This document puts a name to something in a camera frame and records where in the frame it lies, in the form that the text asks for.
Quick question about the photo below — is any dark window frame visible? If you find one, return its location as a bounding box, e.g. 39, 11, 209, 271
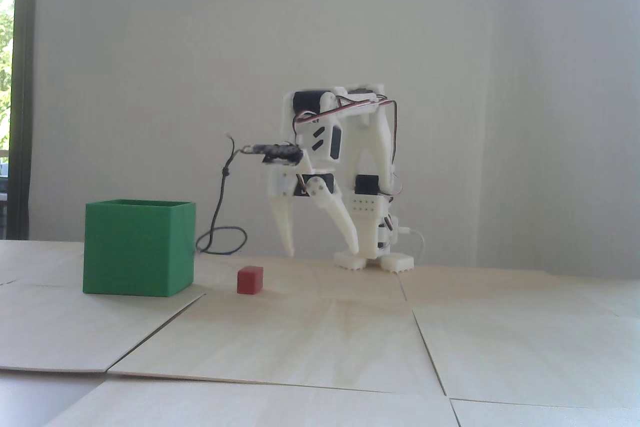
12, 0, 39, 240

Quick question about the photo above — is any white power cable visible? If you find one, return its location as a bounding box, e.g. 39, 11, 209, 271
400, 228, 426, 265

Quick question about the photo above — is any green box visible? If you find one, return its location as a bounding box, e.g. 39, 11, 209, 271
82, 200, 196, 297

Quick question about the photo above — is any red block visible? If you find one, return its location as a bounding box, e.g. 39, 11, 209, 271
237, 267, 264, 294

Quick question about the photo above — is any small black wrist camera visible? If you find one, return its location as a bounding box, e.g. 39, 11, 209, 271
252, 142, 304, 165

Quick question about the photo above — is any thin black camera cable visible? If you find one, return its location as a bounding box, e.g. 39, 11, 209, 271
196, 134, 257, 254

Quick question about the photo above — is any red white black servo wire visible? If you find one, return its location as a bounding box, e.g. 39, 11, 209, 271
292, 96, 402, 196

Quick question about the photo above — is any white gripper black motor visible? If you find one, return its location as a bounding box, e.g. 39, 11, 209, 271
267, 161, 359, 257

